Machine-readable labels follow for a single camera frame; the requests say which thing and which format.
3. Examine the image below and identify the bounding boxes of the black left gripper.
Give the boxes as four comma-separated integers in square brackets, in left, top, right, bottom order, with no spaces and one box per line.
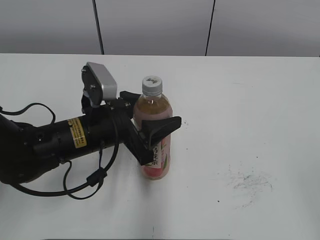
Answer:
[105,91,182,166]

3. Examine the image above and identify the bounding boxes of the peach oolong tea bottle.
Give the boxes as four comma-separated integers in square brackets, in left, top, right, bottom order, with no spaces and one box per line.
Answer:
[133,91,174,181]

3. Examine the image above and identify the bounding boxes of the grey bottle cap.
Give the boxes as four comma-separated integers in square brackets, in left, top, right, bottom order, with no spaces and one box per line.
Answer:
[142,75,163,97]

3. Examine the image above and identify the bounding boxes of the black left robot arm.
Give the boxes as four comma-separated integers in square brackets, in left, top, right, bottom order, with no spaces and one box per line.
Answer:
[0,91,182,185]

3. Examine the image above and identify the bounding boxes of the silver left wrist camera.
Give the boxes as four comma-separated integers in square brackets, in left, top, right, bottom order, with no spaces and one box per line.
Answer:
[81,61,118,114]

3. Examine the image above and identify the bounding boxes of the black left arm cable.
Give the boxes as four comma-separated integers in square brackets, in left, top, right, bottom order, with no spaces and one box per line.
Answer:
[0,102,121,200]

